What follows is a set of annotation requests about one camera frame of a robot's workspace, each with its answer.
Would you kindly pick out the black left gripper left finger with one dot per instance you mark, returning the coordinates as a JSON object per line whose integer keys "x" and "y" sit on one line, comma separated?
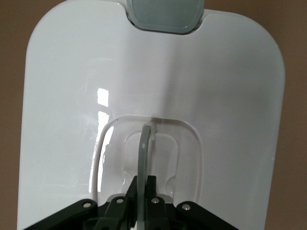
{"x": 120, "y": 213}

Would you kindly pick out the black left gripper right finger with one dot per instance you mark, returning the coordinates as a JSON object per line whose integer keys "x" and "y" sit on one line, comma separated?
{"x": 156, "y": 213}

